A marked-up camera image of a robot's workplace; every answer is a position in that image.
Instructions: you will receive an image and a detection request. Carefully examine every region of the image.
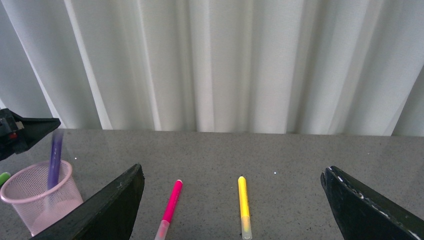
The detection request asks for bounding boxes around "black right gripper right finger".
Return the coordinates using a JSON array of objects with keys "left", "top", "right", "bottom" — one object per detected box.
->
[{"left": 320, "top": 166, "right": 424, "bottom": 240}]

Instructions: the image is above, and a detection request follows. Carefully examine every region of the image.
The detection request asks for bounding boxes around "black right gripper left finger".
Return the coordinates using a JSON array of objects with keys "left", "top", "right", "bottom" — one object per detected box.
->
[{"left": 33, "top": 163, "right": 145, "bottom": 240}]

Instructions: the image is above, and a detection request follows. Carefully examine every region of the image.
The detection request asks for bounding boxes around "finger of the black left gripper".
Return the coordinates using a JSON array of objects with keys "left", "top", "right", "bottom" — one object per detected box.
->
[{"left": 0, "top": 108, "right": 61, "bottom": 161}]

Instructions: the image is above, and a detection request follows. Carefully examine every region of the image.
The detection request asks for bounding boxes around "purple pen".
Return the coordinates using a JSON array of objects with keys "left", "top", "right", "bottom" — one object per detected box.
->
[{"left": 46, "top": 129, "right": 64, "bottom": 191}]

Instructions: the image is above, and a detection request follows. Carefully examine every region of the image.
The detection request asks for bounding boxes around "pink pen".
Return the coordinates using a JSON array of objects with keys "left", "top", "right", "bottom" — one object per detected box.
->
[{"left": 154, "top": 179, "right": 183, "bottom": 240}]

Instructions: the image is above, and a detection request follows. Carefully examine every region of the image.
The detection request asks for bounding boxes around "pink mesh cup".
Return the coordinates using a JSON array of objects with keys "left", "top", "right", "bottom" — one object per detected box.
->
[{"left": 0, "top": 160, "right": 83, "bottom": 236}]

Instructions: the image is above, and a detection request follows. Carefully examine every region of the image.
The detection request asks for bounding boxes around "green pen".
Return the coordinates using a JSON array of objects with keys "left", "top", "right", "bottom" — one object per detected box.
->
[{"left": 0, "top": 172, "right": 11, "bottom": 187}]

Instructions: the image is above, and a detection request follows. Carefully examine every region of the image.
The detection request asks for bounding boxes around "yellow pen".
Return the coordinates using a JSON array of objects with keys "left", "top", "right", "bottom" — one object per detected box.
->
[{"left": 237, "top": 176, "right": 253, "bottom": 240}]

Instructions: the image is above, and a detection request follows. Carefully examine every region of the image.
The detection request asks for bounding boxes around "white curtain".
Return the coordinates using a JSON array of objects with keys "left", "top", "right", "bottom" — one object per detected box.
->
[{"left": 0, "top": 0, "right": 424, "bottom": 136}]

